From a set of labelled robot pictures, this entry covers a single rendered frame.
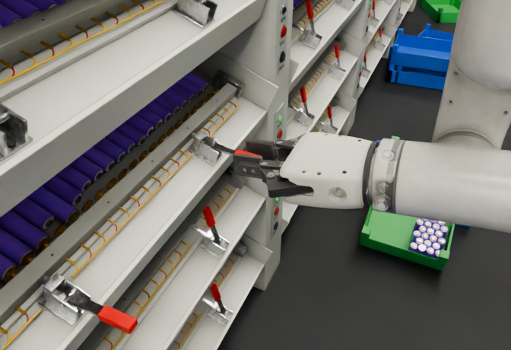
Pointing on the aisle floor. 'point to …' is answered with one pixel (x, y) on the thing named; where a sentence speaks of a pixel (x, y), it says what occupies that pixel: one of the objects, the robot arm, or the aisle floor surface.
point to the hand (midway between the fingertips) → (255, 158)
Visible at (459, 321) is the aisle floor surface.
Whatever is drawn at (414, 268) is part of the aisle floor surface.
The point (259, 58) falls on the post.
